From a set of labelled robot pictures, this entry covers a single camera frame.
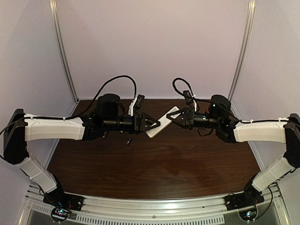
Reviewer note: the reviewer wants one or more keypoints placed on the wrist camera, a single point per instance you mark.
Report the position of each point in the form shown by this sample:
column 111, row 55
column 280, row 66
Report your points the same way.
column 135, row 105
column 189, row 100

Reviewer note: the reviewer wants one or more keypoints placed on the right aluminium frame post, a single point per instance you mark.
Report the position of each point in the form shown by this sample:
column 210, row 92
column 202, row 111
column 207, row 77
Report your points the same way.
column 244, row 45

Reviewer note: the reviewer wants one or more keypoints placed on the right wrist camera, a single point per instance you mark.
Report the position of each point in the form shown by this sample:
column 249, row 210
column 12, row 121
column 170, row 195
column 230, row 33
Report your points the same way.
column 189, row 100

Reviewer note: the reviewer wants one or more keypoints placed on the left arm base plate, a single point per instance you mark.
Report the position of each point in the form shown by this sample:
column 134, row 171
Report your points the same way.
column 64, row 200

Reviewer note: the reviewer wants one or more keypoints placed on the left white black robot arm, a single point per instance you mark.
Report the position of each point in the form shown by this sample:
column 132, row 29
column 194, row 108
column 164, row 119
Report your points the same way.
column 23, row 128

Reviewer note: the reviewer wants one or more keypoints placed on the white remote control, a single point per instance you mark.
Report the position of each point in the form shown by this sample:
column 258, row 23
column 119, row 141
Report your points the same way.
column 164, row 122

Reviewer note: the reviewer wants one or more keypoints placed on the aluminium frame post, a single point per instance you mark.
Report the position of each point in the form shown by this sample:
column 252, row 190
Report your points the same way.
column 62, row 51
column 244, row 45

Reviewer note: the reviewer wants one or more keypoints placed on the front aluminium rail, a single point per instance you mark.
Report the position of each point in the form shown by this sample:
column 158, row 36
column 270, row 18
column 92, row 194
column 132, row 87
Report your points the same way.
column 208, row 210

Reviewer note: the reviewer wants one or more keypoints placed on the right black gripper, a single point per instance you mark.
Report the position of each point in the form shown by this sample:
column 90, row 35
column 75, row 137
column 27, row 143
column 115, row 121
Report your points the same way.
column 189, row 117

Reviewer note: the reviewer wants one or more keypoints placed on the left aluminium frame post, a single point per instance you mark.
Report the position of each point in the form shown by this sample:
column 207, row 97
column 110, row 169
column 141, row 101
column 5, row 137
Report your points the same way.
column 62, row 51

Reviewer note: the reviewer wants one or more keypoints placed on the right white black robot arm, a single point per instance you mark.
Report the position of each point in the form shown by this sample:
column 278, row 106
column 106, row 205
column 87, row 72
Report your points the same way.
column 281, row 130

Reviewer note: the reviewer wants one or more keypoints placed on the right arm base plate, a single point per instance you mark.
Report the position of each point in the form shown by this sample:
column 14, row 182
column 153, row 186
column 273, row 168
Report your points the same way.
column 241, row 201

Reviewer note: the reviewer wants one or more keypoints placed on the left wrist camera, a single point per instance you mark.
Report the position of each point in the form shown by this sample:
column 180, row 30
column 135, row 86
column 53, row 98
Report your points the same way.
column 135, row 105

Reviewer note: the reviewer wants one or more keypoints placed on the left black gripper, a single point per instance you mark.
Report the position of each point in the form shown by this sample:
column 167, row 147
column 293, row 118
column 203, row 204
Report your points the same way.
column 138, row 122

